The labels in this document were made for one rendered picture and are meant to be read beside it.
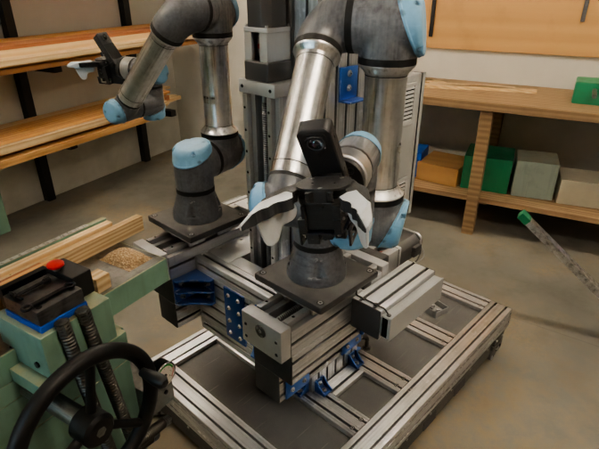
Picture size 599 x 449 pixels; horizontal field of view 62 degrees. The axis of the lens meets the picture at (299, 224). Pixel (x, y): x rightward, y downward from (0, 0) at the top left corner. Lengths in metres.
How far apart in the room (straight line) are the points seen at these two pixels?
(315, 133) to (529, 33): 3.10
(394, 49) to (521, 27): 2.70
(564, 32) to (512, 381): 2.21
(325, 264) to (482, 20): 2.74
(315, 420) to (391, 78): 1.12
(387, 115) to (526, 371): 1.58
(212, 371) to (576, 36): 2.88
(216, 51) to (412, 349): 1.28
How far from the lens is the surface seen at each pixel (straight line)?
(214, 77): 1.54
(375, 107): 1.04
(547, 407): 2.26
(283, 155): 0.90
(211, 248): 1.58
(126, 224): 1.31
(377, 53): 1.00
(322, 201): 0.64
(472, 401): 2.18
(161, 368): 1.22
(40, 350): 0.95
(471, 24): 3.71
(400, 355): 1.98
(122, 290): 1.14
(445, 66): 3.79
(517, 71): 3.72
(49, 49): 3.52
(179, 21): 1.43
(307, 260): 1.18
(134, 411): 1.33
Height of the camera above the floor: 1.48
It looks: 26 degrees down
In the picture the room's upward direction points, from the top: straight up
